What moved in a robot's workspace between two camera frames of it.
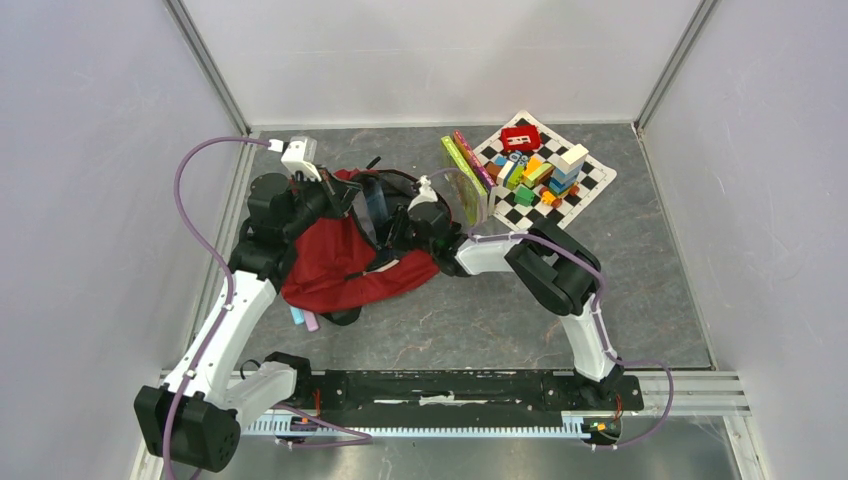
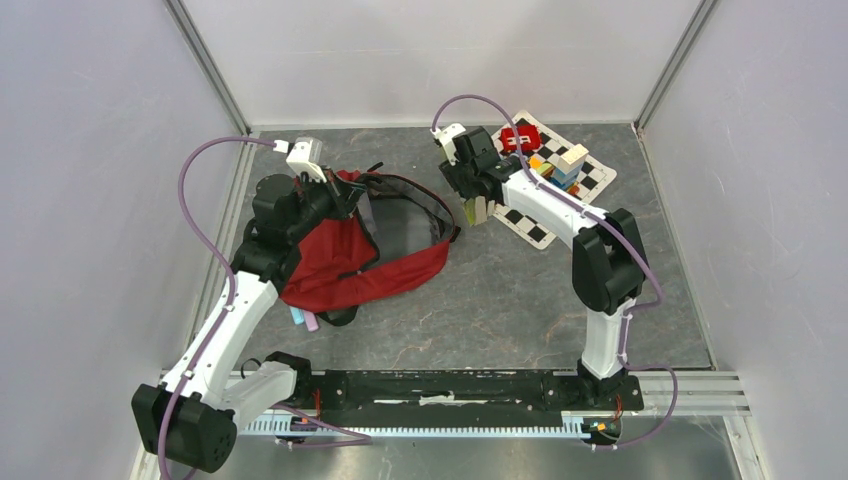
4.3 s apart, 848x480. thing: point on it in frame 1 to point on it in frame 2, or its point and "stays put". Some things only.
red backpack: [339, 263] stays put
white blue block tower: [567, 169] stays put
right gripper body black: [401, 235] to [461, 175]
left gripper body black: [314, 200] stays put
